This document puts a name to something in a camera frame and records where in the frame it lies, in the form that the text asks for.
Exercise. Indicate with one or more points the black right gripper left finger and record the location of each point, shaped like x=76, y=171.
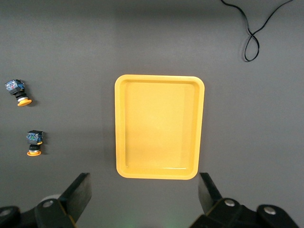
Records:
x=76, y=192

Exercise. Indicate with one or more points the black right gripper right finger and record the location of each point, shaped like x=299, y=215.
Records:
x=209, y=192

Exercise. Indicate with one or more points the yellow plastic tray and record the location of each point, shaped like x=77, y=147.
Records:
x=159, y=128

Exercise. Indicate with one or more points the yellow push button black block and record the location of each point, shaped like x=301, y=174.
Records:
x=14, y=86
x=34, y=137

